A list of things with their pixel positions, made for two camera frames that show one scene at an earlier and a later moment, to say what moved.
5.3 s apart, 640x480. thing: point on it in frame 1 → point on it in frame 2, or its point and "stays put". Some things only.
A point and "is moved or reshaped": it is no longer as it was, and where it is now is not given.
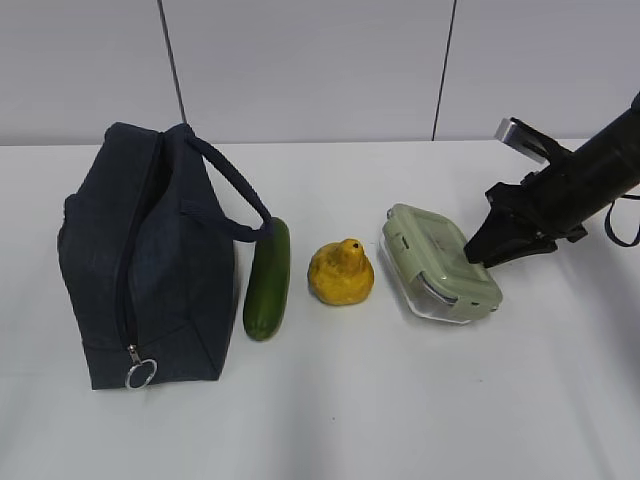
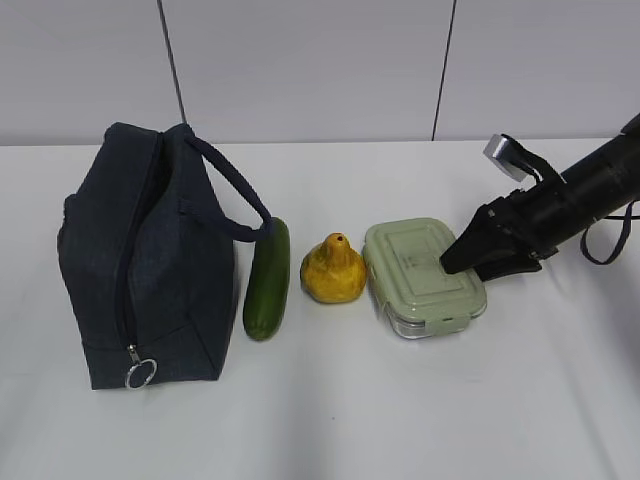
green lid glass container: [425, 252] is moved or reshaped
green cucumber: [267, 291] stays put
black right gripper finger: [522, 249] → [502, 268]
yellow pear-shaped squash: [341, 273] is moved or reshaped
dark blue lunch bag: [148, 244] stays put
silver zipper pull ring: [136, 359] stays put
